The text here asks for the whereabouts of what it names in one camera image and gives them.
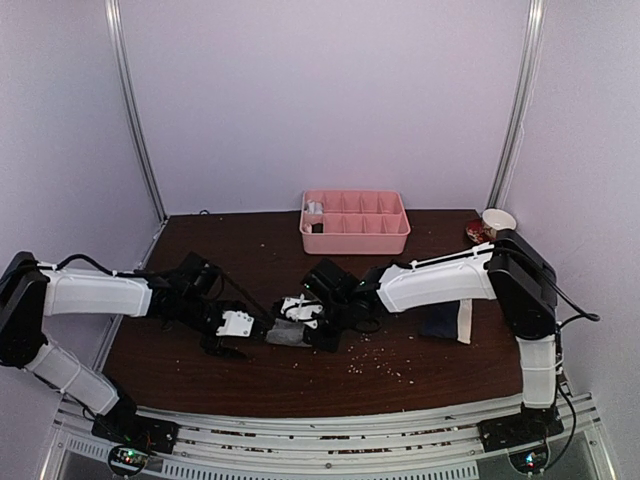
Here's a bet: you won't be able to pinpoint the right aluminium corner post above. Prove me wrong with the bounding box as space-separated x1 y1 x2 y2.
486 0 547 208

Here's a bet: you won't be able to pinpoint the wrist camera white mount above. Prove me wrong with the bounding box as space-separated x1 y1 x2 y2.
272 294 325 329
216 310 255 338

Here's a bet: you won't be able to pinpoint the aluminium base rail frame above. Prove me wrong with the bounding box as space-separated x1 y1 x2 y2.
36 394 622 479

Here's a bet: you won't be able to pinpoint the white rolled item in box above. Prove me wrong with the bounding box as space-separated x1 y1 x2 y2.
304 200 324 215

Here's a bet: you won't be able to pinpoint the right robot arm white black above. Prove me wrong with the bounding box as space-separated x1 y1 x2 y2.
302 230 564 451

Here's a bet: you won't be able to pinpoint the round controller board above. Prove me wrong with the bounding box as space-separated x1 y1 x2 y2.
107 445 150 476
509 446 550 475

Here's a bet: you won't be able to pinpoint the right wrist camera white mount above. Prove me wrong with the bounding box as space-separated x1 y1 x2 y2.
272 294 325 329

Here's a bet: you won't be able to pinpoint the left aluminium corner post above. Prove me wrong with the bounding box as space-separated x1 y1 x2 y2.
104 0 168 223

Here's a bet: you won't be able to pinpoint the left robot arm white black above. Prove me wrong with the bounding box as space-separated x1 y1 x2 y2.
1 252 273 454

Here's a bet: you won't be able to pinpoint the navy and cream underwear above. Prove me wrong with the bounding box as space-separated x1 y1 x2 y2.
419 299 473 344

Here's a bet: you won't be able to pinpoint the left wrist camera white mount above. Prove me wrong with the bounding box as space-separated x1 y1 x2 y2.
216 310 255 338

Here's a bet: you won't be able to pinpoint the white ceramic bowl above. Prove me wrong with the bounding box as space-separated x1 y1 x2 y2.
481 208 517 237

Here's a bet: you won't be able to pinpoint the pink divided organizer box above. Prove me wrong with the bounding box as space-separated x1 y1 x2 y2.
299 189 411 255

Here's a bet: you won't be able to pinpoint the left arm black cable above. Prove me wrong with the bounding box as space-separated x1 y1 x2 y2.
29 253 161 281

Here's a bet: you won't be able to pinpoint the right round controller board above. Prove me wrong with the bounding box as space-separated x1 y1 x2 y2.
509 446 550 475

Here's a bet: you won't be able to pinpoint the red patterned saucer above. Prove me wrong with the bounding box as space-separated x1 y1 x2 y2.
465 218 493 244

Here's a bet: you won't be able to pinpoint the left round controller board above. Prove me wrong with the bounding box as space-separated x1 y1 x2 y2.
107 445 150 476

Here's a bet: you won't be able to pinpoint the grey boxer briefs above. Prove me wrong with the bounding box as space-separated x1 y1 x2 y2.
265 319 311 348

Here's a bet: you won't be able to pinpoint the aluminium corner post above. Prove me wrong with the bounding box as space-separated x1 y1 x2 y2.
486 0 547 208
104 0 168 223

